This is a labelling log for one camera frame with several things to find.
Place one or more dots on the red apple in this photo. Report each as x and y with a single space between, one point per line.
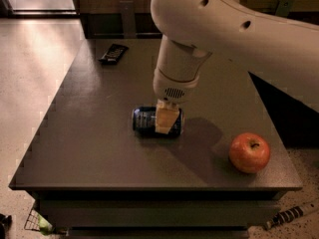
249 152

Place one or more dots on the dark grey table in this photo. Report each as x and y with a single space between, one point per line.
92 173

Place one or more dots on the wire basket with green item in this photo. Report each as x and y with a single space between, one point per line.
37 223

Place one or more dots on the horizontal metal rail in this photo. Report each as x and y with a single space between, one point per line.
123 35

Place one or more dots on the metal bracket post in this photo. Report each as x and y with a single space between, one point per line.
128 19
283 8

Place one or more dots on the blue pepsi can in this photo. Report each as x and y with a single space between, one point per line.
144 123

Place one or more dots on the left metal bracket post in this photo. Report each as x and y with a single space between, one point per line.
128 19

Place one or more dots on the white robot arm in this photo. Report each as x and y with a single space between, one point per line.
192 30

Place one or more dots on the black candy bar wrapper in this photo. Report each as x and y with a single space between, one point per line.
113 54

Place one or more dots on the striped black white bat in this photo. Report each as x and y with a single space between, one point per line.
291 214

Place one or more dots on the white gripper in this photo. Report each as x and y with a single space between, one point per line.
173 90

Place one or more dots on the right metal bracket post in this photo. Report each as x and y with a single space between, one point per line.
283 8

